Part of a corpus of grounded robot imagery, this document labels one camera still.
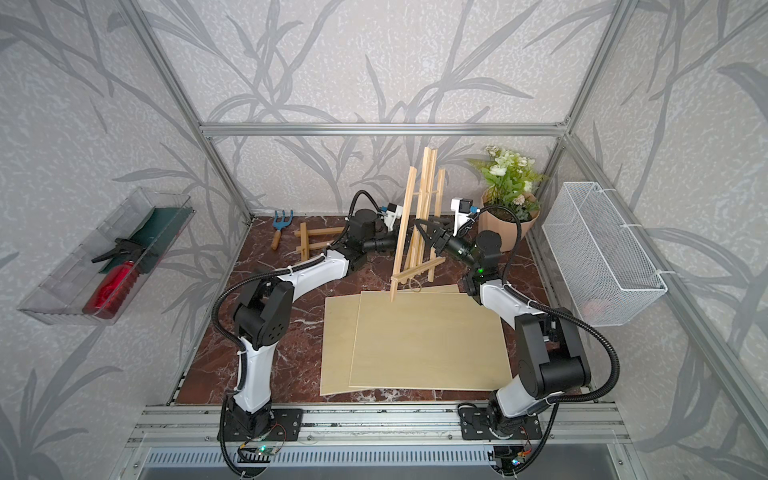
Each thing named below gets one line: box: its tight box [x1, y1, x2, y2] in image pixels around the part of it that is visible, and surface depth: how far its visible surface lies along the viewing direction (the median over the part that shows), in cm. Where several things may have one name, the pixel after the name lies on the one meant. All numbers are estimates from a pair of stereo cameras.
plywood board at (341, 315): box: [320, 284, 460, 396], surface depth 90 cm
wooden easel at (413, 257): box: [389, 147, 446, 302], surface depth 76 cm
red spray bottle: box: [82, 238, 157, 319], surface depth 62 cm
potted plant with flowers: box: [471, 146, 547, 252], surface depth 97 cm
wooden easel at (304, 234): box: [294, 222, 345, 262], surface depth 113 cm
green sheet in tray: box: [99, 207, 195, 273], surface depth 71 cm
